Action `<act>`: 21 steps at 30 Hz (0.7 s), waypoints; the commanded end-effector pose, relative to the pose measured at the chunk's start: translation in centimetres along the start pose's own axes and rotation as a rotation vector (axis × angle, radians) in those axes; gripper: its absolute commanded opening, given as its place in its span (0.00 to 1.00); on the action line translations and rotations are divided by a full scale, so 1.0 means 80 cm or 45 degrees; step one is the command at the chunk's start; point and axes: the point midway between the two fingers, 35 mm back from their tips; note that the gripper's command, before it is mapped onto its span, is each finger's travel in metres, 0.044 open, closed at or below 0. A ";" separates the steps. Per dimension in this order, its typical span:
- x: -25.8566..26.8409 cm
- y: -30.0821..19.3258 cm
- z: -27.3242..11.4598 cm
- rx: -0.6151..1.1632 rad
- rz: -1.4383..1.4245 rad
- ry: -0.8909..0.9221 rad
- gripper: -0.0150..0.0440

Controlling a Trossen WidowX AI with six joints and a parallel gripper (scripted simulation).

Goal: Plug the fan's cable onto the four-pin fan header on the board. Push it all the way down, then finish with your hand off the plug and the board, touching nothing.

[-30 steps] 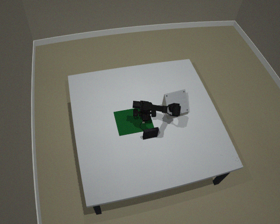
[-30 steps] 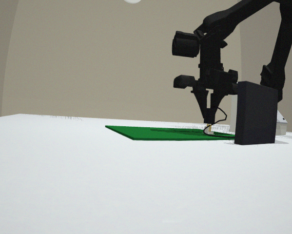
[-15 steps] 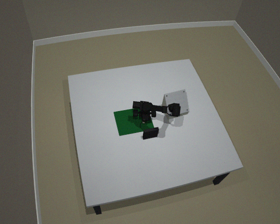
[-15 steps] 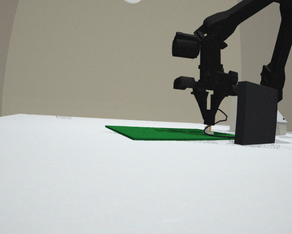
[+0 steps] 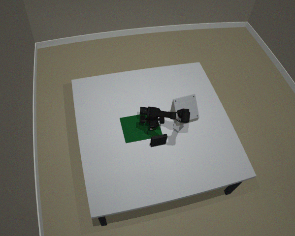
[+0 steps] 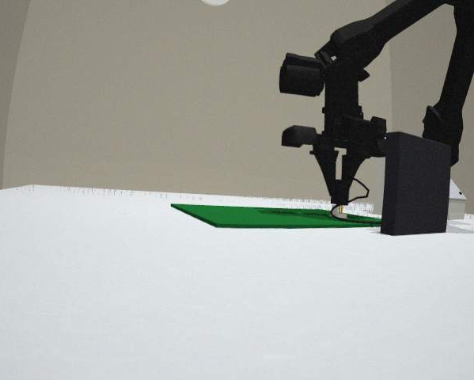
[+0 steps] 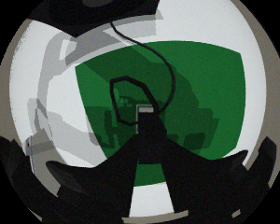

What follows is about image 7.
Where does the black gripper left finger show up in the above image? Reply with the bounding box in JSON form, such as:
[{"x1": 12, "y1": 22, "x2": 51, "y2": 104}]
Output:
[{"x1": 46, "y1": 134, "x2": 139, "y2": 217}]

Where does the green circuit board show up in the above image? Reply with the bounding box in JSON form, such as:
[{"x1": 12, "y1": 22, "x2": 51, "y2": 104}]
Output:
[{"x1": 76, "y1": 40, "x2": 245, "y2": 187}]

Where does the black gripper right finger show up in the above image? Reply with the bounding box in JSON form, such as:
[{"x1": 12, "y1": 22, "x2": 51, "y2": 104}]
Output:
[{"x1": 160, "y1": 138, "x2": 248, "y2": 214}]

